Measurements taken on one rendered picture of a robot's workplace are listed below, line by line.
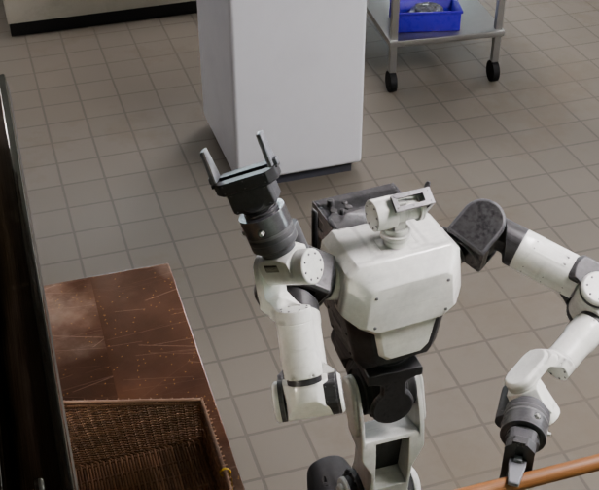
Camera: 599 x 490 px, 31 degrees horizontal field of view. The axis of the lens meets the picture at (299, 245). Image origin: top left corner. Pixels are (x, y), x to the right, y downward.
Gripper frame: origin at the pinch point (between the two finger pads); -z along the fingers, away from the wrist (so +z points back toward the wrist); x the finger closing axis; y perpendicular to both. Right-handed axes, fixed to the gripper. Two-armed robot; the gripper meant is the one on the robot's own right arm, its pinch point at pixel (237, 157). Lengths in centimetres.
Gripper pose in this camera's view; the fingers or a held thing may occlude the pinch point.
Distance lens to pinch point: 185.9
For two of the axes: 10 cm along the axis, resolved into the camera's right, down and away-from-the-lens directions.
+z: 3.6, 8.4, 4.0
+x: 9.2, -2.5, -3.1
